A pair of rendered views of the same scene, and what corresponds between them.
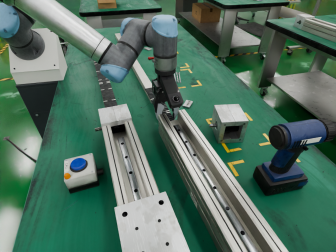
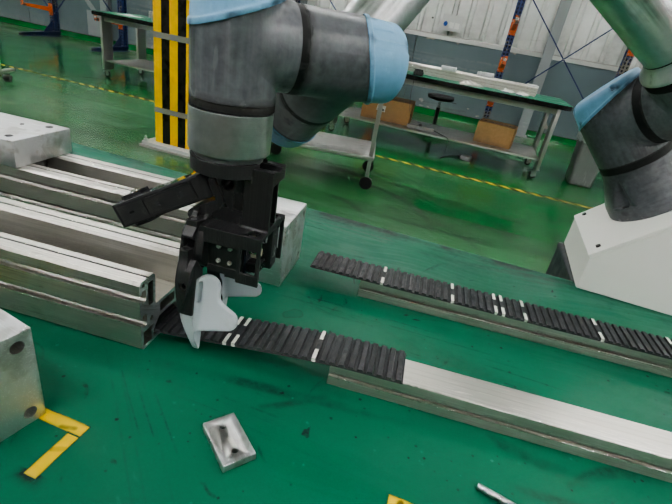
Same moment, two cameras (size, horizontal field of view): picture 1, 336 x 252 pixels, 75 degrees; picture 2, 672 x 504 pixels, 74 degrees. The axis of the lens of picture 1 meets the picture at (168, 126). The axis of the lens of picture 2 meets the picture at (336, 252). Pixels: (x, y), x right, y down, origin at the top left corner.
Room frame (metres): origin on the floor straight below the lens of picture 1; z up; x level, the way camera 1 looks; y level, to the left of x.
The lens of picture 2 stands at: (0.97, -0.30, 1.12)
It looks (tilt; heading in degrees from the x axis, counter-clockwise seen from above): 27 degrees down; 118
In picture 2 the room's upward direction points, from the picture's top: 10 degrees clockwise
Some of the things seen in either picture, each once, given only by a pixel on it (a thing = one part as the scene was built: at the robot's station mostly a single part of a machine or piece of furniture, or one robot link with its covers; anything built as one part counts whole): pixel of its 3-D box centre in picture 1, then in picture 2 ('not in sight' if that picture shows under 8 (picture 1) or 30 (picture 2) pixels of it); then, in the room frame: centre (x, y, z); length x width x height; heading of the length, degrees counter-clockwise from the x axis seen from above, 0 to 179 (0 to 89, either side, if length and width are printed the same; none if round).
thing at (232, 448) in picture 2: (187, 104); (228, 440); (0.79, -0.09, 0.78); 0.05 x 0.03 x 0.01; 156
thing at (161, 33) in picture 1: (164, 36); (239, 39); (0.68, 0.01, 1.10); 0.09 x 0.08 x 0.11; 56
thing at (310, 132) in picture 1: (299, 155); not in sight; (0.39, -0.34, 0.89); 0.20 x 0.08 x 0.22; 102
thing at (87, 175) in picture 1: (84, 171); not in sight; (0.40, 0.24, 0.81); 0.10 x 0.08 x 0.06; 110
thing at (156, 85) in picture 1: (164, 82); (233, 215); (0.69, 0.01, 0.94); 0.09 x 0.08 x 0.12; 20
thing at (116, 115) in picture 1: (113, 124); (267, 233); (0.59, 0.19, 0.83); 0.12 x 0.09 x 0.10; 110
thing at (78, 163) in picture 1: (78, 164); not in sight; (0.40, 0.25, 0.84); 0.04 x 0.04 x 0.02
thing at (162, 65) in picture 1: (164, 61); (232, 132); (0.68, 0.01, 1.02); 0.08 x 0.08 x 0.05
